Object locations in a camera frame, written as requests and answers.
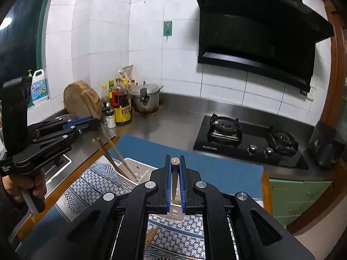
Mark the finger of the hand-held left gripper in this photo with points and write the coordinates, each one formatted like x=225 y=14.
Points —
x=78 y=122
x=51 y=147

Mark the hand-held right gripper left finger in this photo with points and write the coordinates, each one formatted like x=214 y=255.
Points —
x=169 y=184

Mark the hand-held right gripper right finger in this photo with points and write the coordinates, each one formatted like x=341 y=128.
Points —
x=183 y=184

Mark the wooden chopstick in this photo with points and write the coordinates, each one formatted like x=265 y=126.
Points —
x=112 y=158
x=108 y=160
x=111 y=144
x=174 y=162

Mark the white plastic utensil holder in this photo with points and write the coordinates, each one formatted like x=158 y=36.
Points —
x=135 y=168

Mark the row of wooden chopsticks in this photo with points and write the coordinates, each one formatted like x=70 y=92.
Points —
x=151 y=237

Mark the person's left hand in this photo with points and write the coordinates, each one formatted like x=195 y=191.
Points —
x=39 y=184

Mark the round wooden chopping board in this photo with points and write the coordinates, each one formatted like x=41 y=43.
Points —
x=80 y=100

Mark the blue white detergent jug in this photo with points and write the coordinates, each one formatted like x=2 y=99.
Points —
x=40 y=88

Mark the white salt shaker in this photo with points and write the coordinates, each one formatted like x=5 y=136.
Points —
x=110 y=120

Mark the blue patterned mat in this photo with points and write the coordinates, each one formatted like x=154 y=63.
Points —
x=217 y=173

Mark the yellow cap bottle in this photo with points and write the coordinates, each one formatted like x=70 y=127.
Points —
x=105 y=93

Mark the large soy sauce bottle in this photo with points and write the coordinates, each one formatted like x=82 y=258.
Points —
x=122 y=111

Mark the clear plastic bag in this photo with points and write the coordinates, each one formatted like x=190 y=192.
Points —
x=127 y=73

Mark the black gas stove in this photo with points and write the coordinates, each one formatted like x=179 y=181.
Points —
x=244 y=143

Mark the steel pressure cooker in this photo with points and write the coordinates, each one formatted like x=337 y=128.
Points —
x=149 y=97

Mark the green framed window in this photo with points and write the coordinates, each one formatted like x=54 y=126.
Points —
x=24 y=19

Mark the black bag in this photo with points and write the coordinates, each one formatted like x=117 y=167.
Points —
x=325 y=146

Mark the black range hood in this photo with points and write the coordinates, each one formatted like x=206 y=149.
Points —
x=257 y=32

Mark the white wall socket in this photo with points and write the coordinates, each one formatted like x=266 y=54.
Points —
x=309 y=93

